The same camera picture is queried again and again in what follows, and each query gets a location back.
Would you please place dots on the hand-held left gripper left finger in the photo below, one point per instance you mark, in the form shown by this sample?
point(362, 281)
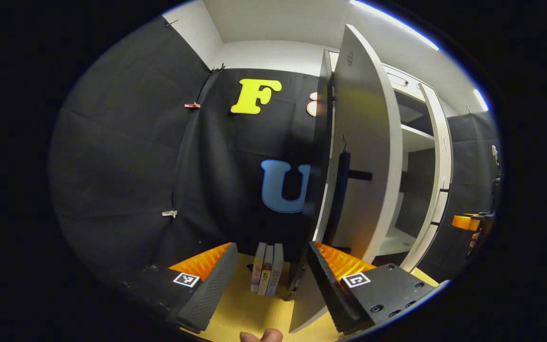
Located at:
point(209, 289)

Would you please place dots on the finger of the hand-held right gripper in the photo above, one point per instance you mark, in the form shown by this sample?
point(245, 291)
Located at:
point(466, 222)

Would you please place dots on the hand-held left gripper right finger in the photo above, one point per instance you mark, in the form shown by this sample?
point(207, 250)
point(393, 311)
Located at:
point(328, 285)

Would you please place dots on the white grey cabinet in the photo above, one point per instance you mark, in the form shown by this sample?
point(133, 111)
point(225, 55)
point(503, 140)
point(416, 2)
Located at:
point(416, 190)

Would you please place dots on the white cabinet door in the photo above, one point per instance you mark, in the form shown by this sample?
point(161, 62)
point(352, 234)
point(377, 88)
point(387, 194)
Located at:
point(439, 156)
point(373, 142)

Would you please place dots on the white cabinet shelf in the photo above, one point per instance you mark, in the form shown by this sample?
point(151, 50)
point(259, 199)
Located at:
point(394, 242)
point(416, 137)

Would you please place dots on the white cabinet drawer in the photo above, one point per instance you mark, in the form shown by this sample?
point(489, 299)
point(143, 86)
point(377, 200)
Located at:
point(409, 88)

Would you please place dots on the black backdrop cloth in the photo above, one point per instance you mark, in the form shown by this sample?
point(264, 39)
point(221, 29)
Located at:
point(112, 156)
point(468, 156)

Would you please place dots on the white cloth clip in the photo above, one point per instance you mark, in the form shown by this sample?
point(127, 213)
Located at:
point(169, 213)

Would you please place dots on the small ceiling light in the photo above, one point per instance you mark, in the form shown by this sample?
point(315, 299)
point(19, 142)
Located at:
point(481, 99)

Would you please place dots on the red cloth clip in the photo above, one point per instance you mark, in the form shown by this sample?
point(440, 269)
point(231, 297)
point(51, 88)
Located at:
point(192, 105)

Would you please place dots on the long ceiling light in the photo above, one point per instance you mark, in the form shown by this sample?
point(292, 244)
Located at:
point(397, 23)

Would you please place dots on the black cloth clip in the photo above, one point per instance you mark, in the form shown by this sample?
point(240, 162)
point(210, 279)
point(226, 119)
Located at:
point(171, 22)
point(217, 69)

